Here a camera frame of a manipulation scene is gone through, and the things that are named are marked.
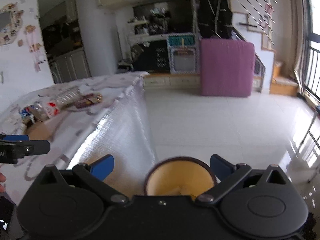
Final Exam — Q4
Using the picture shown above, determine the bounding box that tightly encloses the purple folded mattress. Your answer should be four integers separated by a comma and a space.
200, 38, 255, 98

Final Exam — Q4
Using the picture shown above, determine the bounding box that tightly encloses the person's left hand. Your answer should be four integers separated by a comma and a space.
0, 172, 7, 193

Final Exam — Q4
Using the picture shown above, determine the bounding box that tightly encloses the patterned pink grey tablecloth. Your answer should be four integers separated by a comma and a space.
1, 72, 157, 204

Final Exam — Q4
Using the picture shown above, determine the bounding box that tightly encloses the round yellow trash bin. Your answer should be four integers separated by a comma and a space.
144, 156, 217, 199

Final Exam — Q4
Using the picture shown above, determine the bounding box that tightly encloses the wooden stair step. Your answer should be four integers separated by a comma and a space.
270, 61, 298, 96

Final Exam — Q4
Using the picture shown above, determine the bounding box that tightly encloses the crushed blue Pepsi can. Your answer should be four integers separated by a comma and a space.
19, 106, 35, 123

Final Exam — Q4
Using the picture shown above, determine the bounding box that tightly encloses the black chalkboard sign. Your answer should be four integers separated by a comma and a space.
131, 40, 170, 73

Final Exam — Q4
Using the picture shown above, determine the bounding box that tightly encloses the brown cardboard shipping box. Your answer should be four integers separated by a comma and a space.
25, 121, 53, 139

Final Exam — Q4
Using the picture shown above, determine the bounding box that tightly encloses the crushed clear plastic bottle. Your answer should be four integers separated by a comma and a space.
30, 86, 81, 121

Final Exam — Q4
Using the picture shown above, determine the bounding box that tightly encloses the white drawer tv cabinet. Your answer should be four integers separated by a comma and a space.
144, 73, 200, 89

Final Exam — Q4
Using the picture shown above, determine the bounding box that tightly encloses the toy oven cardboard box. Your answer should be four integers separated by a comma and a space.
167, 33, 199, 74

